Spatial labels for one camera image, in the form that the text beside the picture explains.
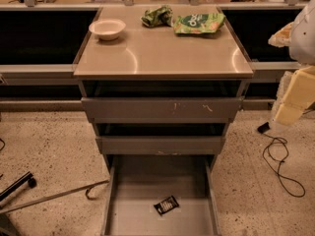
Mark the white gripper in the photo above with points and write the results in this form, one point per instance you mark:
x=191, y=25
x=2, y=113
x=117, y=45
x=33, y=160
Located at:
x=303, y=39

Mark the black rxbar chocolate bar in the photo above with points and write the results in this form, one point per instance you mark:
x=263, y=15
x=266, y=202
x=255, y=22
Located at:
x=166, y=205

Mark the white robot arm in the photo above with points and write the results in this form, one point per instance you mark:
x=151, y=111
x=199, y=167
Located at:
x=307, y=15

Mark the top grey drawer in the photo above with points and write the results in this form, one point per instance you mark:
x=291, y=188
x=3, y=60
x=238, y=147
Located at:
x=154, y=110

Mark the grey drawer cabinet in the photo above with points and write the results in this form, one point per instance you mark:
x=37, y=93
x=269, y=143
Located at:
x=156, y=62

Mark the middle grey drawer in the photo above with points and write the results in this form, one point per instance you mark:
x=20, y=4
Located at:
x=160, y=145

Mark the bottom open grey drawer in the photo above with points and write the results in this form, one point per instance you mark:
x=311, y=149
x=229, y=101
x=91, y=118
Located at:
x=160, y=195

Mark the green chip bag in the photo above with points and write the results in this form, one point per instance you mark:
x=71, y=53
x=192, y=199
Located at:
x=198, y=23

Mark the crumpled green snack bag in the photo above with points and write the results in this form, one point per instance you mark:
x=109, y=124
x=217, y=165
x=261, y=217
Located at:
x=161, y=16

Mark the white bowl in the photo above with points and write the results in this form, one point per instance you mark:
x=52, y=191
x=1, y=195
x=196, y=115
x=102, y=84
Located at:
x=107, y=29

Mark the long metal bar on floor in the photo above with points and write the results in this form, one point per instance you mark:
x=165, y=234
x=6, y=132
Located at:
x=52, y=197

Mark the black chair leg with caster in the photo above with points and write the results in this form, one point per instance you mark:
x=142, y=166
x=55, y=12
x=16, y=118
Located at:
x=26, y=178

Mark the black power adapter with cable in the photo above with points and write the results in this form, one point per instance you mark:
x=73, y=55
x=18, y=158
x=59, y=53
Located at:
x=275, y=163

